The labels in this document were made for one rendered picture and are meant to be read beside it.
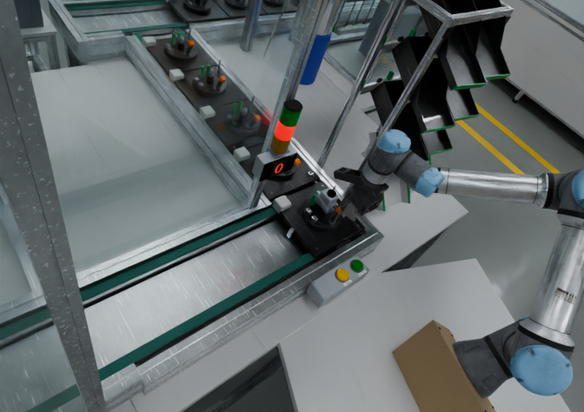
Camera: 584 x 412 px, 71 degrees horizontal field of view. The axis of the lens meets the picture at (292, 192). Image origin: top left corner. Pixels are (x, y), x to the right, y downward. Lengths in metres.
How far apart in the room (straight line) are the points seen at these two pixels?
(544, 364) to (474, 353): 0.21
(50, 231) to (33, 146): 0.10
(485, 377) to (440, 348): 0.13
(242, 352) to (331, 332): 0.29
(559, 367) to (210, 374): 0.84
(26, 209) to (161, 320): 0.88
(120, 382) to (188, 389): 0.19
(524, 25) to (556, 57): 0.47
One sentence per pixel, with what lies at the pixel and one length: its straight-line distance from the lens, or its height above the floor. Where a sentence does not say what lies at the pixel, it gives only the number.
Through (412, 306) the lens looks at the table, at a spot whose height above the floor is 0.86.
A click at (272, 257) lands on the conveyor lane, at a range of 1.35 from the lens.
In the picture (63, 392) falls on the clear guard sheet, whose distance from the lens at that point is 0.79.
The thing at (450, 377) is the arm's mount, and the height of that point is 1.06.
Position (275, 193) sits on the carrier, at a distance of 1.44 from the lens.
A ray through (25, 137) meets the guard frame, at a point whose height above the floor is 1.82.
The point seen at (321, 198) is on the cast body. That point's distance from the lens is 1.36.
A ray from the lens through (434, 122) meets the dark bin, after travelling 1.37.
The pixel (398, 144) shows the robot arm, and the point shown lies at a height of 1.42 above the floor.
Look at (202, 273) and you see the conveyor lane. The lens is 1.28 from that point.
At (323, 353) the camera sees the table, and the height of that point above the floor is 0.86.
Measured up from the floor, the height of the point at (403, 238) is 0.86.
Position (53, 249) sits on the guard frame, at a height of 1.68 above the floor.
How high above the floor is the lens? 2.03
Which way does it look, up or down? 47 degrees down
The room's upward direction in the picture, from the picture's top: 23 degrees clockwise
